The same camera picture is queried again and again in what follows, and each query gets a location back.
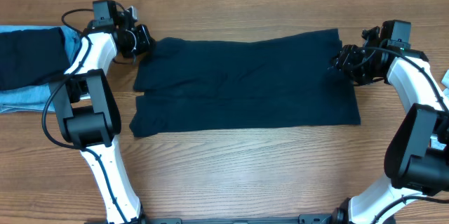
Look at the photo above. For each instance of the folded light blue jeans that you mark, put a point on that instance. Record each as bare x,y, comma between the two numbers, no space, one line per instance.
33,98

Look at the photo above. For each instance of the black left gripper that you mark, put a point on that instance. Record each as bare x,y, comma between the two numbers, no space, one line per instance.
143,41

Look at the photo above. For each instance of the dark navy t-shirt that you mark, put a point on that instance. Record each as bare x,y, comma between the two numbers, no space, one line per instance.
205,85

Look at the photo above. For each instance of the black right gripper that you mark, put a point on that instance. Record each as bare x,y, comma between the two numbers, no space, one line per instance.
344,61

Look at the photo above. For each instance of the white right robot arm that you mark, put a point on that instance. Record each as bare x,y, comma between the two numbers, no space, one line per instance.
413,169

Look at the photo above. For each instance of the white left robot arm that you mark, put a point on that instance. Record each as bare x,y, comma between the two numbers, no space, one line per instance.
86,111

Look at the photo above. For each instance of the folded dark navy garment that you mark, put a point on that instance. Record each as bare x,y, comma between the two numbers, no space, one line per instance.
32,57

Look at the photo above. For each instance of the grey white crumpled cloth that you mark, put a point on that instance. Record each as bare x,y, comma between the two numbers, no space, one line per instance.
445,82

